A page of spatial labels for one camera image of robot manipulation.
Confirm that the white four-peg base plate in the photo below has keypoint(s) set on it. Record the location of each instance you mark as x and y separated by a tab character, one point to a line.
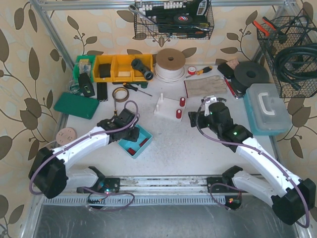
166	108

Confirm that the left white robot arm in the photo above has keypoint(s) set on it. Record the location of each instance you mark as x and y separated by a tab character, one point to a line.
52	173

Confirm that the teal spring tray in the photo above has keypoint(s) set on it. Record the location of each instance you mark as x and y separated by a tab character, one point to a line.
125	144

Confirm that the teal clear storage box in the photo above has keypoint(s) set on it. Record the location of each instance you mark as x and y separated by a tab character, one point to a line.
266	112

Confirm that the beige work glove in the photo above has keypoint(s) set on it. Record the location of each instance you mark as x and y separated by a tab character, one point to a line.
205	86

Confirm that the green storage bin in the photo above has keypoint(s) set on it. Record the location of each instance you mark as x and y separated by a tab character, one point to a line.
84	64

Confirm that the grey plastic pipe fitting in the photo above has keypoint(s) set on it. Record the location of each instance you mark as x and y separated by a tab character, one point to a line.
139	66

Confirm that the black block in bin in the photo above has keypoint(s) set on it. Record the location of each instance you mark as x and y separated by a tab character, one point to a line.
105	70

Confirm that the black aluminium profile block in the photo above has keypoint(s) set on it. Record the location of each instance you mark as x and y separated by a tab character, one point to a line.
102	94

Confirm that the black case with sponge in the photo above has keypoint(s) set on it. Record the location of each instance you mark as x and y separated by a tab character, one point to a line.
227	68

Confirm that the black disc spool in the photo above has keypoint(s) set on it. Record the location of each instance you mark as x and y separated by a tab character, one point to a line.
247	73

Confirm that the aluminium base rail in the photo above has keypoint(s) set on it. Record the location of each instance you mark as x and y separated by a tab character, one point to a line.
165	185

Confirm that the large red spring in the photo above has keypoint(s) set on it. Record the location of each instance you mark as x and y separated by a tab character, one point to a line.
182	102
178	114

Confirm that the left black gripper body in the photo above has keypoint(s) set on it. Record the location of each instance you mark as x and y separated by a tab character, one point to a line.
133	134

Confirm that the green flat case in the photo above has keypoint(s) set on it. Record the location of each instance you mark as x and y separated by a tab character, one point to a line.
76	105

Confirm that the orange-handled pliers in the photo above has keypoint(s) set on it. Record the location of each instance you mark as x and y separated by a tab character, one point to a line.
261	27

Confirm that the steel claw hammer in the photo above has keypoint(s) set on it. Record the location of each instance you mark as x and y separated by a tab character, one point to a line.
221	99

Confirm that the yellow storage bins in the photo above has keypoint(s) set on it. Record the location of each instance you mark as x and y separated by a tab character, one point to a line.
120	68

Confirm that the black meter device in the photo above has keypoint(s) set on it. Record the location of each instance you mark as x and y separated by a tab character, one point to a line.
85	85

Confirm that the top wire basket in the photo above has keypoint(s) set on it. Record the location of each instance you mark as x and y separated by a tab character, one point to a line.
172	19

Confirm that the small red spring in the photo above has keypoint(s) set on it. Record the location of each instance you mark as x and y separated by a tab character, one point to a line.
143	142

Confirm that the yellow-black bit driver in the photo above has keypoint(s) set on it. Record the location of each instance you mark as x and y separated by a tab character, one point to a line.
202	71

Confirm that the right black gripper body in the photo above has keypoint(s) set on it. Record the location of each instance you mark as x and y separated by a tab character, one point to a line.
196	119

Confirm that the red white tape roll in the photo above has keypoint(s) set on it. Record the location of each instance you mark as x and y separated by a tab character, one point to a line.
191	70

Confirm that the small orange-black screwdriver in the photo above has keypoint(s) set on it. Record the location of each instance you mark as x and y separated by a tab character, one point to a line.
115	110

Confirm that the brown packing tape roll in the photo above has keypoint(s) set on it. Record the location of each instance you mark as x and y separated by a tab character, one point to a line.
120	94

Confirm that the white cable spool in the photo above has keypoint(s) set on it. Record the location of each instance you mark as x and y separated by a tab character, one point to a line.
170	65

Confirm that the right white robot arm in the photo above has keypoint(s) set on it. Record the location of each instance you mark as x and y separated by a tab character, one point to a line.
290	197

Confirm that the black-yellow flathead screwdriver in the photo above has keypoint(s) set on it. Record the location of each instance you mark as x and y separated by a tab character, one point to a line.
129	86

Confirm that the wire basket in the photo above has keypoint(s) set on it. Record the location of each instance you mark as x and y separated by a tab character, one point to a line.
172	19
291	56

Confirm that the right wire basket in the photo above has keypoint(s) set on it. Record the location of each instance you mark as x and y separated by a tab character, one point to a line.
291	56

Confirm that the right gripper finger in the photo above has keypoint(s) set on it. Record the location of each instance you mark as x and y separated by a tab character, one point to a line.
193	115
193	123

